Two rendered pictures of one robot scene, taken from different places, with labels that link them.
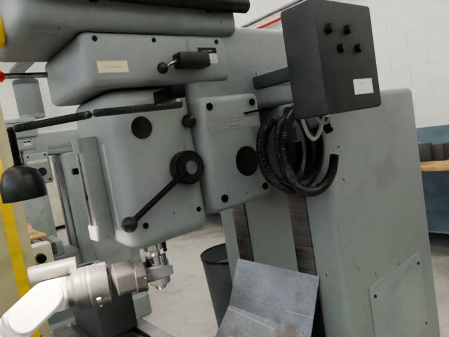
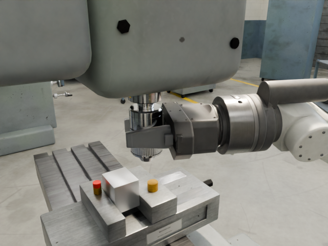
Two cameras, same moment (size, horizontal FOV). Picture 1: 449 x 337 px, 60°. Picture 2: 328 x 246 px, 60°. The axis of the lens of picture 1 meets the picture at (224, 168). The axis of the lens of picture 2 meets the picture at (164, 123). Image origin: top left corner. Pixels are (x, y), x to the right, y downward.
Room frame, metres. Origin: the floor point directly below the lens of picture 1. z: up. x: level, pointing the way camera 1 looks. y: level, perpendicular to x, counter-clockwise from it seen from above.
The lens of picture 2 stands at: (1.23, 0.27, 1.39)
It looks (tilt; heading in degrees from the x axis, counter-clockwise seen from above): 21 degrees down; 188
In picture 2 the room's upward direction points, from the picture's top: straight up
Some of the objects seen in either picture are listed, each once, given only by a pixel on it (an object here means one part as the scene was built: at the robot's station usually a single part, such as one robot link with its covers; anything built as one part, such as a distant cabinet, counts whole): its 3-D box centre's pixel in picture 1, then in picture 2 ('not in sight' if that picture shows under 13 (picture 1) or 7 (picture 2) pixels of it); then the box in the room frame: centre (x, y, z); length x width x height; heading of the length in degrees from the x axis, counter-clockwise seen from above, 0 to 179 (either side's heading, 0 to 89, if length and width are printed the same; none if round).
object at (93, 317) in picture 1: (99, 296); not in sight; (1.24, 0.48, 1.05); 0.22 x 0.12 x 0.20; 42
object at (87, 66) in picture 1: (139, 71); not in sight; (0.89, 0.15, 1.68); 0.34 x 0.24 x 0.10; 129
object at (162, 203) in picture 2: not in sight; (145, 191); (0.73, 0.15, 1.04); 0.15 x 0.06 x 0.04; 42
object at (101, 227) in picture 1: (93, 188); not in sight; (0.79, 0.27, 1.45); 0.04 x 0.04 x 0.21; 39
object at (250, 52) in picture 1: (276, 74); not in sight; (1.18, -0.20, 1.66); 0.80 x 0.23 x 0.20; 129
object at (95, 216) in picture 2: not in sight; (135, 209); (0.75, 0.14, 1.00); 0.35 x 0.15 x 0.11; 132
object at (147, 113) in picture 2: (155, 255); (145, 110); (0.86, 0.19, 1.26); 0.05 x 0.05 x 0.01
